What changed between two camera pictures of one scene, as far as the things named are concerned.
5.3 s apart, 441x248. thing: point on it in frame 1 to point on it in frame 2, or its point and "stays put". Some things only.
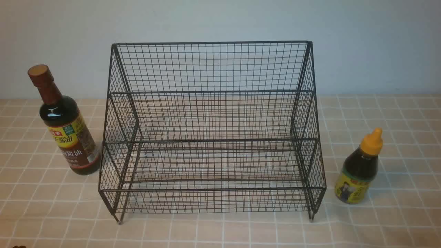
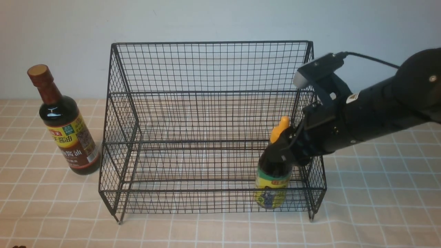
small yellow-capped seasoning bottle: (358, 168) to (272, 192)
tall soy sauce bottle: (62, 116) stays put
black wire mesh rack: (211, 127) stays put
